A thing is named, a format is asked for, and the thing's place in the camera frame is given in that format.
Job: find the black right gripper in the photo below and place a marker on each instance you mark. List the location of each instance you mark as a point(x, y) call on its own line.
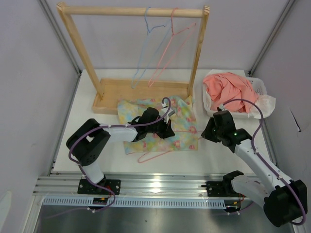
point(206, 133)

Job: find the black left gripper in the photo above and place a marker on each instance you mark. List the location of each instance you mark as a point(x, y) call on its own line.
point(166, 132)

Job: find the pink wire hanger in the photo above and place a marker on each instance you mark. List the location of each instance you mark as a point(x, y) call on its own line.
point(189, 30)
point(140, 161)

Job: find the floral pastel skirt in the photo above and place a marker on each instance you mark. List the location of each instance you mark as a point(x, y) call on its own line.
point(183, 124)

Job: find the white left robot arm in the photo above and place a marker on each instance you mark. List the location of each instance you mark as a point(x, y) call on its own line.
point(87, 143)

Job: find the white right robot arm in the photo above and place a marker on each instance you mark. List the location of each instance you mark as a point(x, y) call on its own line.
point(282, 199)

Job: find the wooden hanger rack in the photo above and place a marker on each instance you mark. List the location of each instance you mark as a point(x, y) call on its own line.
point(109, 91)

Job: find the coral pink garment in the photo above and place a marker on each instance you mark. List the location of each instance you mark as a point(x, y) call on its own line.
point(225, 86)

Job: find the white sheer garment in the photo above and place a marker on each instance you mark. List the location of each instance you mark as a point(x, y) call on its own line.
point(266, 104)

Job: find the white plastic laundry basket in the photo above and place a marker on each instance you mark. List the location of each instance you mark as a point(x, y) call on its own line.
point(257, 85)

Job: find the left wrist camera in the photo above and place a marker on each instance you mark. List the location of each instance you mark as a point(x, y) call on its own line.
point(166, 113)

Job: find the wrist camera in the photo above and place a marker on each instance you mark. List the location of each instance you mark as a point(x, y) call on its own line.
point(221, 107)
point(166, 113)

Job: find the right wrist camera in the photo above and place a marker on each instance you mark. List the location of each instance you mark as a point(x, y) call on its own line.
point(221, 107)

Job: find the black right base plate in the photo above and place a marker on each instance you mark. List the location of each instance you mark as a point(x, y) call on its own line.
point(215, 189)

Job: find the blue wire hanger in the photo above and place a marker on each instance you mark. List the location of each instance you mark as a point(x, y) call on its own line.
point(140, 70)

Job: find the aluminium mounting rail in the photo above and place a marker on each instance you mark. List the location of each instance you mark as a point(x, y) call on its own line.
point(166, 186)

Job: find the white slotted cable duct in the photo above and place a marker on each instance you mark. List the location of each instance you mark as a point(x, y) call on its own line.
point(140, 202)

